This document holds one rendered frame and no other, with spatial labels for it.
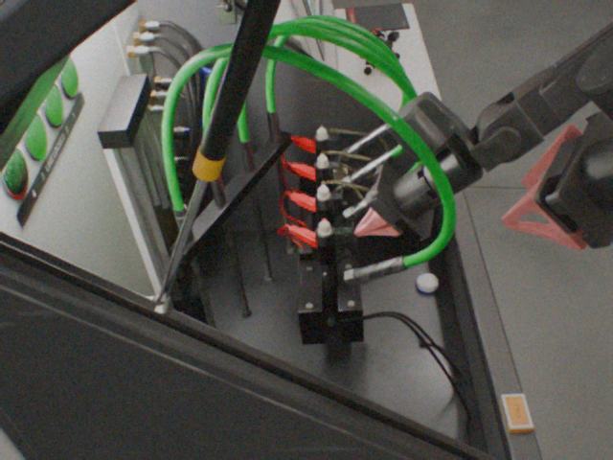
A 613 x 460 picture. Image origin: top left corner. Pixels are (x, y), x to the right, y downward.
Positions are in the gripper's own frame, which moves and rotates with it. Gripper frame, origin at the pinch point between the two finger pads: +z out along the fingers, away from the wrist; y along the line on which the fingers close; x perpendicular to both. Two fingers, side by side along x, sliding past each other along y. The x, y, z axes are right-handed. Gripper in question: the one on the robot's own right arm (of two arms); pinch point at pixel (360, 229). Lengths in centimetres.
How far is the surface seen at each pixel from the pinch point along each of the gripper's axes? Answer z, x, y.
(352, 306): 8.9, 4.3, -8.1
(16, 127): -6.2, 27.6, 40.5
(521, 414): -7.4, 16.9, -26.9
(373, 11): 19, -99, 3
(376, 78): 14, -64, -2
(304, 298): 14.4, 4.0, -2.6
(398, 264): -9.1, 11.6, -0.9
